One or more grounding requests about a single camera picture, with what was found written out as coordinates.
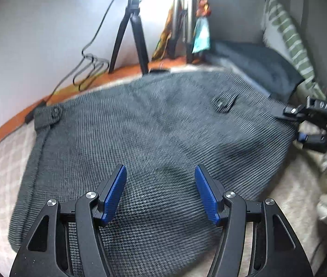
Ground grey houndstooth pants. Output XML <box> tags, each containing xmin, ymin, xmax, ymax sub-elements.
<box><xmin>8</xmin><ymin>71</ymin><xmax>296</xmax><ymax>276</ymax></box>

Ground folded dark cloth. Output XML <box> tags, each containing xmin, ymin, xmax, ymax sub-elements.
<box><xmin>203</xmin><ymin>40</ymin><xmax>303</xmax><ymax>103</ymax></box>

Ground green striped pillow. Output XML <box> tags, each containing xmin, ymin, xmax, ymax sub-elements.
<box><xmin>261</xmin><ymin>0</ymin><xmax>326</xmax><ymax>100</ymax></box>

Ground colourful doll figure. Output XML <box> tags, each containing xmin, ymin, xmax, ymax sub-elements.
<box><xmin>192</xmin><ymin>0</ymin><xmax>211</xmax><ymax>54</ymax></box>

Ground orange bed sheet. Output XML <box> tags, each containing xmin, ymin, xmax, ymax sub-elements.
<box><xmin>0</xmin><ymin>57</ymin><xmax>205</xmax><ymax>151</ymax></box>

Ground black mini tripod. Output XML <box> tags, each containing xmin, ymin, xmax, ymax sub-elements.
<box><xmin>108</xmin><ymin>0</ymin><xmax>150</xmax><ymax>75</ymax></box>

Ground black power cable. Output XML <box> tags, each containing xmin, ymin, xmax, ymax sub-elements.
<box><xmin>24</xmin><ymin>0</ymin><xmax>122</xmax><ymax>125</ymax></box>

